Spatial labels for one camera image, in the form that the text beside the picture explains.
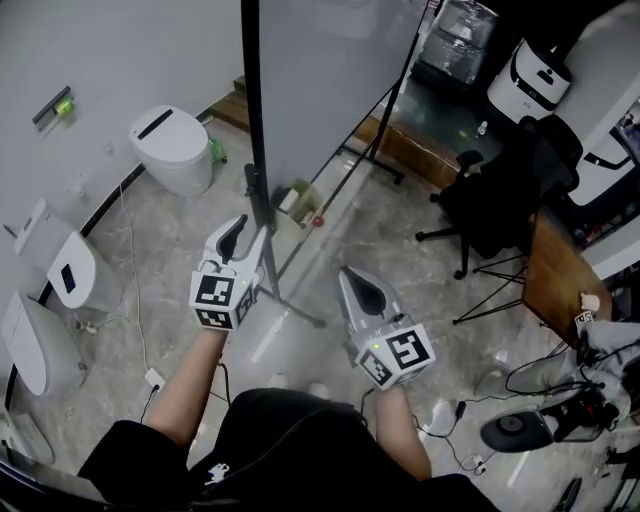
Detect wooden table with wire legs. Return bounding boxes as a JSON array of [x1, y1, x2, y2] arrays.
[[452, 209, 614, 351]]

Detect plastic wrapped grey machine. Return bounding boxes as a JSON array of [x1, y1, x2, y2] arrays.
[[410, 0, 499, 91]]

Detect pale open storage box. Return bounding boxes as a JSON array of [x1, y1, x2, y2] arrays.
[[273, 178, 324, 230]]

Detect grey cloth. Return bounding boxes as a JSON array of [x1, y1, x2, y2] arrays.
[[582, 319, 640, 361]]

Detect person's right forearm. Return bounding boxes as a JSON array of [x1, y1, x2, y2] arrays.
[[374, 384, 432, 481]]

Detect black round base device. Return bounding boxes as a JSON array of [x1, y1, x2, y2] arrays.
[[480, 410, 556, 454]]

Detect rounded white smart toilet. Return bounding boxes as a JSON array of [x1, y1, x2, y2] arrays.
[[128, 104, 215, 197]]

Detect white toilet with tank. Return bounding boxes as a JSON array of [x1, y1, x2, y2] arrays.
[[12, 198, 126, 314]]

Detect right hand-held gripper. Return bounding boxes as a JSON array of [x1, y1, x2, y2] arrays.
[[338, 267, 435, 391]]

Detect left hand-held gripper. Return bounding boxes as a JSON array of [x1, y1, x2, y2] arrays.
[[188, 214, 269, 332]]

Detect black open case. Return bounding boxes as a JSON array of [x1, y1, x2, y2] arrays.
[[537, 384, 621, 444]]

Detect black elongated device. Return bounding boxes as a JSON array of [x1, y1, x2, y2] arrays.
[[552, 477, 584, 512]]

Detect black wall shelf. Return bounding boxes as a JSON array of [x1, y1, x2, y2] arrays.
[[32, 85, 72, 126]]

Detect person's left forearm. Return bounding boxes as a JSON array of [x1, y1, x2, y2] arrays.
[[146, 327, 231, 446]]

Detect black office chair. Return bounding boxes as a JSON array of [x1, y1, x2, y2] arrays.
[[415, 115, 584, 280]]

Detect wooden stair steps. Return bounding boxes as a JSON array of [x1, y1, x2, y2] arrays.
[[207, 74, 251, 135]]

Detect person's black clothing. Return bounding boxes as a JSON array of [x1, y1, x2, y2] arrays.
[[77, 387, 501, 512]]

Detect black framed whiteboard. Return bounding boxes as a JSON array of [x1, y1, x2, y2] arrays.
[[239, 0, 432, 330]]

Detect white boxy service robot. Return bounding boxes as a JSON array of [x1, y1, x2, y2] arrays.
[[487, 38, 573, 121]]

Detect large white black robot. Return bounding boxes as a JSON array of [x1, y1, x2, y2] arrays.
[[569, 134, 640, 207]]

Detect tall white closed toilet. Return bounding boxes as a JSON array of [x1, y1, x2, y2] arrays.
[[0, 290, 86, 397]]

